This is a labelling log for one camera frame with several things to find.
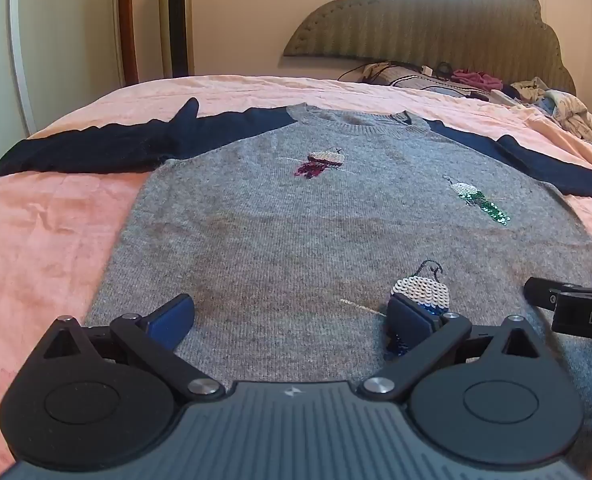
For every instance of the pink bed sheet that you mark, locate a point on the pink bed sheet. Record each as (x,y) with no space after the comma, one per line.
(41,240)

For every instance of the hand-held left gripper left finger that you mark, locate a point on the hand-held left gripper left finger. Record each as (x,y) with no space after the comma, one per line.
(171,319)

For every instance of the wooden wardrobe frame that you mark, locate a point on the wooden wardrobe frame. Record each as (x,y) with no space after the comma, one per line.
(127,20)

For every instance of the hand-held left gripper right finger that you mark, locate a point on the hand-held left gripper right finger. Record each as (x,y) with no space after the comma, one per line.
(410,320)

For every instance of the green upholstered headboard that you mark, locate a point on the green upholstered headboard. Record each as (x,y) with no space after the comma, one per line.
(426,25)

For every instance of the pink crumpled cloth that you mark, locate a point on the pink crumpled cloth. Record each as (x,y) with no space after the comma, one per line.
(476,79)

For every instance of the floral crumpled cloth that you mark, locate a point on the floral crumpled cloth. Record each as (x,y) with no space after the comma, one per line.
(566,107)

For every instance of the grey sweater with navy sleeves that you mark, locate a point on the grey sweater with navy sleeves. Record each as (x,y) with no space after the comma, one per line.
(276,235)

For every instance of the frosted glass wardrobe door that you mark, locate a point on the frosted glass wardrobe door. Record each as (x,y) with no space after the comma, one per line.
(76,20)

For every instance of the grey patterned pillow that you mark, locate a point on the grey patterned pillow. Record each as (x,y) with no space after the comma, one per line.
(406,80)

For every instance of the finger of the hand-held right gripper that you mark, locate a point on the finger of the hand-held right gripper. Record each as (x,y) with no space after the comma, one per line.
(543,292)

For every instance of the gold tower air conditioner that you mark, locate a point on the gold tower air conditioner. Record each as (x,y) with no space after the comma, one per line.
(176,15)

